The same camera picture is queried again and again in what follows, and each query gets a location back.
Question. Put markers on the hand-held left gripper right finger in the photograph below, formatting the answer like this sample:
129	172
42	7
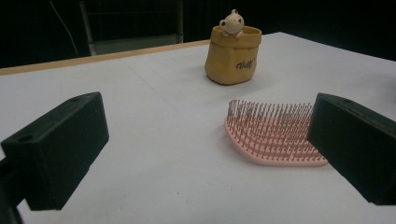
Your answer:
355	143

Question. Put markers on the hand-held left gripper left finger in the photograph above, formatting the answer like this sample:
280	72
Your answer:
59	149

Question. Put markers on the pink hairbrush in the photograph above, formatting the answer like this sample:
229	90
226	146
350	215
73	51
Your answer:
267	140

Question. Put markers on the white metal stand frame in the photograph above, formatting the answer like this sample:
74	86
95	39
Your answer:
134	43

